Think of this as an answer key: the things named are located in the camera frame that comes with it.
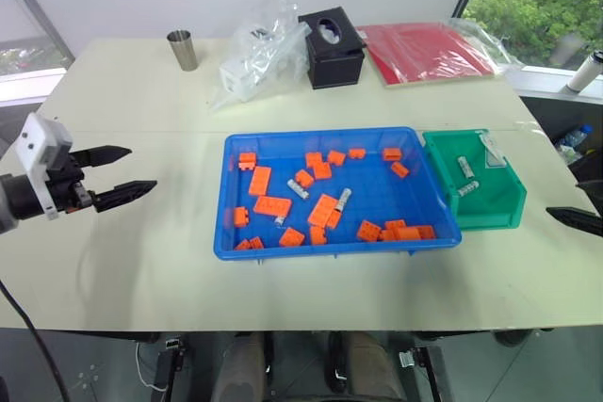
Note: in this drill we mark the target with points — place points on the clear water bottle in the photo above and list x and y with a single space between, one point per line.
575 136

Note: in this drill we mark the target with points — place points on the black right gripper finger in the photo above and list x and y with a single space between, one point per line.
577 220
591 184

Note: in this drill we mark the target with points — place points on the blue plastic tray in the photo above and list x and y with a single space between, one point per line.
264 251

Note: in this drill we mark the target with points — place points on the steel cup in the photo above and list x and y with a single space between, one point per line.
183 49

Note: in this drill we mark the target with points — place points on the white cylinder with black cap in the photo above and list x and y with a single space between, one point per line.
586 72

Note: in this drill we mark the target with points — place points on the green plastic bin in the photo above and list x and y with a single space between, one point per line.
494 213

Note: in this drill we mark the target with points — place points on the large clear plastic bag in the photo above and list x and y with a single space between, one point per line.
278 39

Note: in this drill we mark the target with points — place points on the black tissue box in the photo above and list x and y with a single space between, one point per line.
337 65

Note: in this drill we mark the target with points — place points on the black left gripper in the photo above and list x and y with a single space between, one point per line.
68 183

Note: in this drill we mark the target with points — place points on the red sheets in plastic sleeve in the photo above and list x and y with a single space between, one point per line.
424 51

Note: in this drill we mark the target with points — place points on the small clear plastic bag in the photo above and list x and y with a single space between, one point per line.
493 155

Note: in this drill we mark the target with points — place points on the small orange block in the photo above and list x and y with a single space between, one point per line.
257 242
243 246
427 231
318 235
387 235
304 179
314 158
391 154
291 236
399 170
408 233
322 171
241 217
369 230
396 224
357 154
336 157
248 161

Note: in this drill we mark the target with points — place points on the long orange block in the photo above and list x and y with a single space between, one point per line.
273 206
260 181
321 209

